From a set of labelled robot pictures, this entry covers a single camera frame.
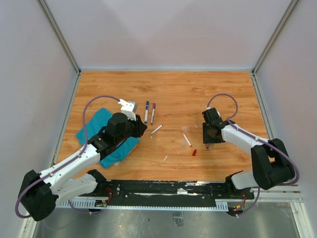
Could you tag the white pen red end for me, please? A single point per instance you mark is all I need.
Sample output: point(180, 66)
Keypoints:
point(187, 140)

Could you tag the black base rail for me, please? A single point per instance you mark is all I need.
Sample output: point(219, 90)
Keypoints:
point(156, 194)

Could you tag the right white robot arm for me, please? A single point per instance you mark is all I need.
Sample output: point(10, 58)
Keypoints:
point(271, 165)

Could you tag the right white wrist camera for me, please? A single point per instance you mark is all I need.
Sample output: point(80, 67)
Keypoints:
point(212, 113)

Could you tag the thin white red-end pen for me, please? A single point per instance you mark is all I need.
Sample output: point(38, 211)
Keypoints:
point(155, 130)

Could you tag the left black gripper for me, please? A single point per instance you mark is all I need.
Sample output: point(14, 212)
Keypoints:
point(140, 127)

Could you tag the teal cloth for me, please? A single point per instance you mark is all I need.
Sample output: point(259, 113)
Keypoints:
point(110, 134)

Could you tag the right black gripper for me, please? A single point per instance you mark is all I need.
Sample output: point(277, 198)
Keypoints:
point(206, 139)

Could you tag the white blue deli marker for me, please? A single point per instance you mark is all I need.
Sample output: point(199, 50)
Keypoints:
point(146, 116)

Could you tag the white whiteboard marker purple end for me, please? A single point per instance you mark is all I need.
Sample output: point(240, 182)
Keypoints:
point(152, 116)

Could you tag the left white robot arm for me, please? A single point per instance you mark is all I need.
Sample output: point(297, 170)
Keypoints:
point(41, 192)

